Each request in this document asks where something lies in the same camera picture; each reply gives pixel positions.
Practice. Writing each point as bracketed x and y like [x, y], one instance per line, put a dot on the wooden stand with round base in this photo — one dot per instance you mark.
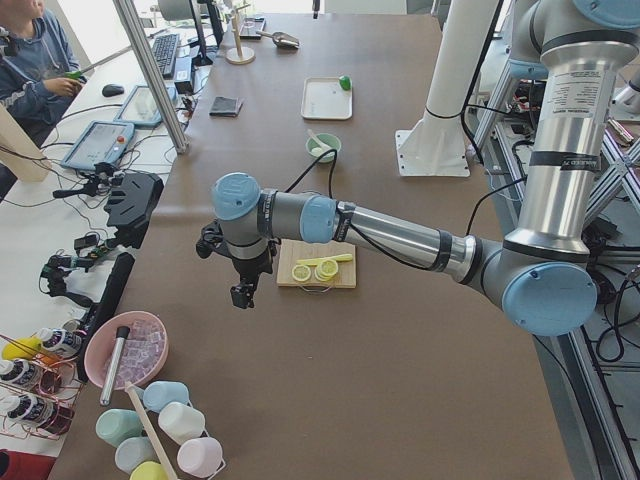
[239, 54]

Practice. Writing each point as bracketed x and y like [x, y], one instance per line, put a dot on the black keyboard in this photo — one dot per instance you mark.
[164, 50]

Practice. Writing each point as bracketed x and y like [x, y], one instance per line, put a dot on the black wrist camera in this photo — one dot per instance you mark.
[211, 241]

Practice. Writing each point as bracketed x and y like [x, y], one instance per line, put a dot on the yellow plastic knife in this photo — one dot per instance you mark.
[345, 257]

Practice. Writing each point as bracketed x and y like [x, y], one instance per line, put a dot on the cream plastic tray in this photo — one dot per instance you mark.
[324, 98]

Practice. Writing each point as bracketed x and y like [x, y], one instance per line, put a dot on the white ceramic spoon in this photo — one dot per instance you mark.
[317, 140]

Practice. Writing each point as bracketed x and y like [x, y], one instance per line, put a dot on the pink bowl with ice cubes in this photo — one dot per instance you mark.
[144, 353]

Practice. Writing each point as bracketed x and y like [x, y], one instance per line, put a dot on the stacked lemon slices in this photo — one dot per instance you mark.
[326, 271]

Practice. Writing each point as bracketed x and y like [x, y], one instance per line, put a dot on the pink cup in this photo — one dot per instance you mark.
[201, 457]

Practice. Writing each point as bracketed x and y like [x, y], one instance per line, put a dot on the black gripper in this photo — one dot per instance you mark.
[246, 272]

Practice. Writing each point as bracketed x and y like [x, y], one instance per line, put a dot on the light green bowl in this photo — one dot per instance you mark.
[332, 140]

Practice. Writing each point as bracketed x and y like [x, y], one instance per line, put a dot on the blue teach pendant far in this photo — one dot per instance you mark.
[140, 109]

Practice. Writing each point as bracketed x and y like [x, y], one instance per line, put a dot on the aluminium frame post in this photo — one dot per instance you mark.
[128, 16]

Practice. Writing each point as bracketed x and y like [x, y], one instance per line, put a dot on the blue teach pendant near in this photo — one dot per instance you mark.
[100, 142]

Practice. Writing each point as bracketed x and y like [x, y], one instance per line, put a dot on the yellow cup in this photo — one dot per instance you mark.
[149, 470]

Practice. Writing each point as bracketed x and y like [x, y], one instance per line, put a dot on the grey folded cloth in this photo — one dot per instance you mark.
[226, 106]

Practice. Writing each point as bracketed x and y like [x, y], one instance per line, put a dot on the lemon slice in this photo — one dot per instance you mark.
[301, 273]

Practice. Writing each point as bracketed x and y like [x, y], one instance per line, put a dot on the wooden rack handle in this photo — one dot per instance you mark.
[157, 446]

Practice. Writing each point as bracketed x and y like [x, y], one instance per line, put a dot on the bamboo cutting board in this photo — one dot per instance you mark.
[291, 251]

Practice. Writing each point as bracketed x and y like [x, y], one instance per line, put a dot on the light blue cup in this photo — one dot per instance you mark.
[159, 394]

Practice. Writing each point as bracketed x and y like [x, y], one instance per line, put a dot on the black bar device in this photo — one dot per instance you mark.
[105, 309]

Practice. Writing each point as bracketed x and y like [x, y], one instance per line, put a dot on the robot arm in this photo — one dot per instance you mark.
[535, 275]

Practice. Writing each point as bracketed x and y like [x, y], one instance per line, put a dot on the mint green cup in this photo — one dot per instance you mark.
[114, 426]

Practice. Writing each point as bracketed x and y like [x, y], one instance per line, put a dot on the copper wire bottle rack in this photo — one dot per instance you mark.
[39, 384]

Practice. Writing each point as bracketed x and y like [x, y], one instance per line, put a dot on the metal cylinder tool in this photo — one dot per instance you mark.
[122, 334]

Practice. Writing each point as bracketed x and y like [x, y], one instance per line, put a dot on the white cup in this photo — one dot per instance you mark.
[181, 422]

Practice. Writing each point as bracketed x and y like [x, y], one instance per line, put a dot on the black computer mouse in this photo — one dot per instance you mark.
[111, 90]

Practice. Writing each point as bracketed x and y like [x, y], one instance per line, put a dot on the pale blue grey cup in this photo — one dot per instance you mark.
[132, 452]

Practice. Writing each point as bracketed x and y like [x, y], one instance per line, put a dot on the seated person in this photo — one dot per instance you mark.
[36, 86]

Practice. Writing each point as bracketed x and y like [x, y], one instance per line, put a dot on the blue teach pendant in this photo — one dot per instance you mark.
[100, 142]
[140, 109]

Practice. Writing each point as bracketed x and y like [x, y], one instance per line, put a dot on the white camera pole base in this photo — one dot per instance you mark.
[435, 146]

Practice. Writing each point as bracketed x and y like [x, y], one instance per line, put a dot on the metal scoop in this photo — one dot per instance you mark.
[281, 40]

